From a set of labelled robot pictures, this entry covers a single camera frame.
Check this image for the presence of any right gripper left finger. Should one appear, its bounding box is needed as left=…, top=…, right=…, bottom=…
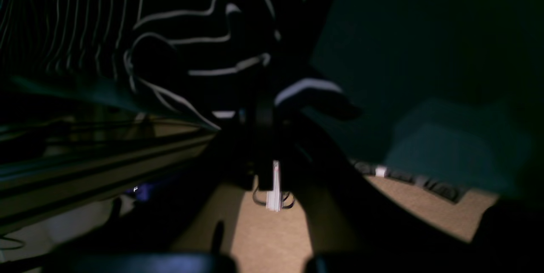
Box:
left=170, top=94, right=275, bottom=273

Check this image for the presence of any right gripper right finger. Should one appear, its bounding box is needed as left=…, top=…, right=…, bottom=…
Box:
left=275, top=114, right=480, bottom=273

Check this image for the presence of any navy white striped t-shirt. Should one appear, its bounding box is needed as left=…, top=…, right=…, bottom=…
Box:
left=1, top=0, right=361, bottom=130

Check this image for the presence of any teal table cloth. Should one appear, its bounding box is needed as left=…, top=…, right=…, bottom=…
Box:
left=306, top=0, right=543, bottom=207

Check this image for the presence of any aluminium frame post with label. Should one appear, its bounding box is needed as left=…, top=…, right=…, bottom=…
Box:
left=266, top=160, right=283, bottom=212

